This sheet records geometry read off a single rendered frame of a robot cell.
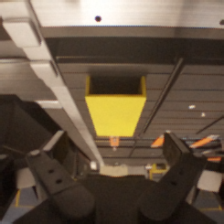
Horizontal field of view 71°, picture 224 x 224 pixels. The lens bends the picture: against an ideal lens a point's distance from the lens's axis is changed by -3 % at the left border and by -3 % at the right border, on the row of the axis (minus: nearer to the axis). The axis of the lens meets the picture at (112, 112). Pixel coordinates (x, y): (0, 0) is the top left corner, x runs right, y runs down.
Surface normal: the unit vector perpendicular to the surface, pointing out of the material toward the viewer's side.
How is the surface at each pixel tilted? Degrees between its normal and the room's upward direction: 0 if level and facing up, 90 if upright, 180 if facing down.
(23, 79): 90
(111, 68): 0
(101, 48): 90
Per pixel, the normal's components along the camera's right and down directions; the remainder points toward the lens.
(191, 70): -0.02, 0.91
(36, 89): -0.01, -0.40
